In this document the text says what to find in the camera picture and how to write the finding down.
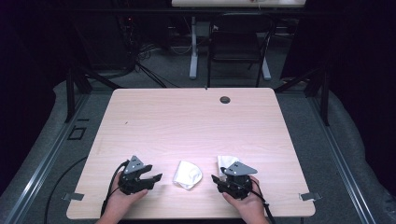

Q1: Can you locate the white sock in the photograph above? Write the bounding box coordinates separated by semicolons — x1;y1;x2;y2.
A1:
172;160;204;190
217;155;241;179

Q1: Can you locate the person's left hand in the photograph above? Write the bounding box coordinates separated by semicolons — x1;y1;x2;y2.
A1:
106;174;149;224

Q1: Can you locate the person's right hand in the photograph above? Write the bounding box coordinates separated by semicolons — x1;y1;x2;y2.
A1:
221;175;266;224

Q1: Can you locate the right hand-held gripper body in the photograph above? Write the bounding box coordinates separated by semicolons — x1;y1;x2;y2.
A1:
218;161;259;201

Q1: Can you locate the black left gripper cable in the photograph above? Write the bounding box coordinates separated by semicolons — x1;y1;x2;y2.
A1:
100;160;131;217

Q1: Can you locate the black metal stand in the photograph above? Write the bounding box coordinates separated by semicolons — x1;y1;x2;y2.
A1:
274;63;331;127
64;64;124;124

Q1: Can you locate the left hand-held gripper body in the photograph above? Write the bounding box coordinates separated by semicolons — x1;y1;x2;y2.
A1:
117;155;157;196

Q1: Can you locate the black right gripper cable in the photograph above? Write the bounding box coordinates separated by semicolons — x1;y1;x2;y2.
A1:
248;178;276;224

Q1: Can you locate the aluminium floor rail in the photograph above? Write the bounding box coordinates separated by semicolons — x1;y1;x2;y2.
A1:
306;94;377;224
3;92;92;224

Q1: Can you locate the black folding chair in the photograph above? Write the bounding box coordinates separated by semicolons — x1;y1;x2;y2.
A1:
206;12;277;89

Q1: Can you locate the black floor cable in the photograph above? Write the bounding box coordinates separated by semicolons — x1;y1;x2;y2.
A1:
43;155;89;224

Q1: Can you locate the bundle of floor cables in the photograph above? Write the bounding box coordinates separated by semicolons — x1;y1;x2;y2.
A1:
116;15;181;89

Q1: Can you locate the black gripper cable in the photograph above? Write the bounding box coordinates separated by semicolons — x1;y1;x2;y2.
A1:
100;160;131;217
248;178;276;224

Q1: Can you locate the white desk with legs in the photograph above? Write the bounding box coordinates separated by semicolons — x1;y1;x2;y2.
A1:
171;0;307;81

